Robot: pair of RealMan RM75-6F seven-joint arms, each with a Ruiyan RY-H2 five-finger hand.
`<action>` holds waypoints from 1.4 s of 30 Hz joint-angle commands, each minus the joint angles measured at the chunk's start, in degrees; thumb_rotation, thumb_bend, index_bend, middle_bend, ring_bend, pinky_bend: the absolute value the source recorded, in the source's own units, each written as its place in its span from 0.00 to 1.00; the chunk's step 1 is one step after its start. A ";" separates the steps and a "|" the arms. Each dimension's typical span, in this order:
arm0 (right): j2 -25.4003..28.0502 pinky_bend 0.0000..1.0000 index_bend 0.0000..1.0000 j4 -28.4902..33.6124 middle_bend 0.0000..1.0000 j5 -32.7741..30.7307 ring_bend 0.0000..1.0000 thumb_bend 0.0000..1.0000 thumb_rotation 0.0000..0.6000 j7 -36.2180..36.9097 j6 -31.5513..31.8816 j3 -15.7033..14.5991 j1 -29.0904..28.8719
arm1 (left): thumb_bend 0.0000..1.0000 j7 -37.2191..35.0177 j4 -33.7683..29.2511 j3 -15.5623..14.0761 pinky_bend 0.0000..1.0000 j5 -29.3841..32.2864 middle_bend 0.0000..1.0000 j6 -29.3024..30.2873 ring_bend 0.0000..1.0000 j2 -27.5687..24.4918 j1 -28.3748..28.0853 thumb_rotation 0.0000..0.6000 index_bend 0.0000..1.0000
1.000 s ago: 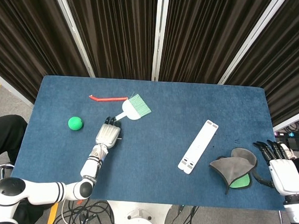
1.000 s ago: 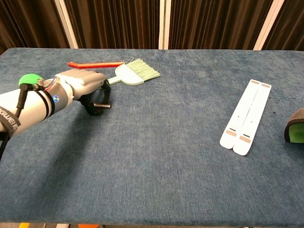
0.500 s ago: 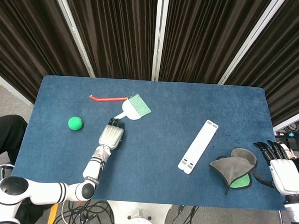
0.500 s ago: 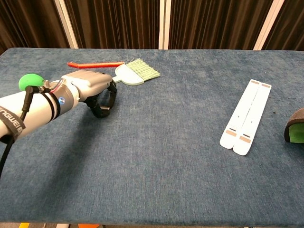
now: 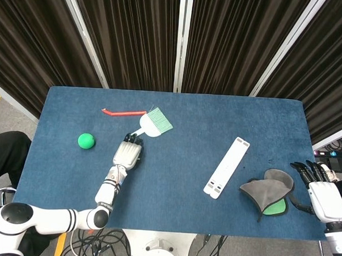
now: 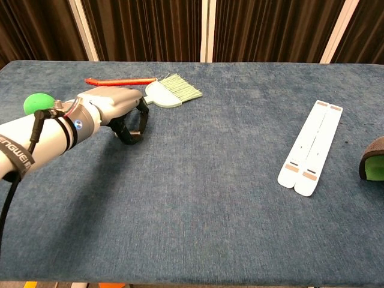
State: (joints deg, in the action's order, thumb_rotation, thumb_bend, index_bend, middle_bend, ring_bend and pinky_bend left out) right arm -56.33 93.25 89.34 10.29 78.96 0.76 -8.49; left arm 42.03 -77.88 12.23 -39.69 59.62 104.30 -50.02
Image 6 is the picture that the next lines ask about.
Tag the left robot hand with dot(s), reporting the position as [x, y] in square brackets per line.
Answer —
[120, 100]

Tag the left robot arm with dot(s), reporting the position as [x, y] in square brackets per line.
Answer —
[51, 135]

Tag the white folding laptop stand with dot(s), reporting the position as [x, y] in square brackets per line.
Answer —
[297, 162]

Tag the white mini dustpan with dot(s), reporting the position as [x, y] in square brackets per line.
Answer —
[162, 97]

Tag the dark brown pleated curtain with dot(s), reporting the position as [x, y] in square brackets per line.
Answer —
[36, 27]
[144, 27]
[270, 27]
[369, 30]

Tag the green ball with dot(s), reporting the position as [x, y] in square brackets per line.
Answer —
[36, 103]

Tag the blue felt table cover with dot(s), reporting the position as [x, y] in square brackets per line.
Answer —
[195, 180]

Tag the grey and green cloth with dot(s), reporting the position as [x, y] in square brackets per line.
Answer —
[375, 168]

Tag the white partition post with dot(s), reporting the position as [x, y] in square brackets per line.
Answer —
[84, 30]
[208, 30]
[339, 30]

